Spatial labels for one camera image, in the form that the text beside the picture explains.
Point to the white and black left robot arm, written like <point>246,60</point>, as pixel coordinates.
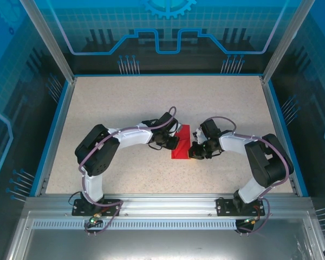
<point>132,139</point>

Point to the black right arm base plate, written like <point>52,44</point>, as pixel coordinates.
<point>223,207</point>

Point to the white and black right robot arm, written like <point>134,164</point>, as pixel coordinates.
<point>233,143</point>

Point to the aluminium side rail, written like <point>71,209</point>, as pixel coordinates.
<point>279,135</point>
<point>57,135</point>

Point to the red cloth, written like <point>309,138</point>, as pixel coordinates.
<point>182,151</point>

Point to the blue edge strip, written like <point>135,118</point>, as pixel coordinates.
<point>51,135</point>
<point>286,135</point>

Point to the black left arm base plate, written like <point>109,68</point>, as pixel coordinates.
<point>80,208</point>

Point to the grey metal panel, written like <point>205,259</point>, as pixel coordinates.
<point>162,243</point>

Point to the long aluminium mounting rail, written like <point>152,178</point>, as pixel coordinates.
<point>165,203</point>

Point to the aluminium frame post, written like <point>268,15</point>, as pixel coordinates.
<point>284,43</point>
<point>52,43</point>

